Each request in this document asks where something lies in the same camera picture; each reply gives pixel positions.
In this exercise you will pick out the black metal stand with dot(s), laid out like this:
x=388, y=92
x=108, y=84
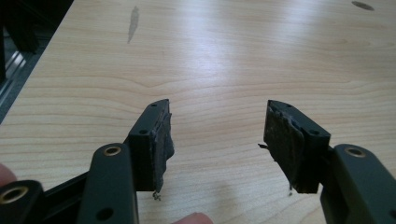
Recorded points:
x=28, y=21

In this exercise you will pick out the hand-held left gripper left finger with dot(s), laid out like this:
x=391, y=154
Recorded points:
x=146, y=155

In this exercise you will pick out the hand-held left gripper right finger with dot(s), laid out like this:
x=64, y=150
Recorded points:
x=295, y=149

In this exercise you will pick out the silver metal rail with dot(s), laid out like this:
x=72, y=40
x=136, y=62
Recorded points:
x=11, y=74

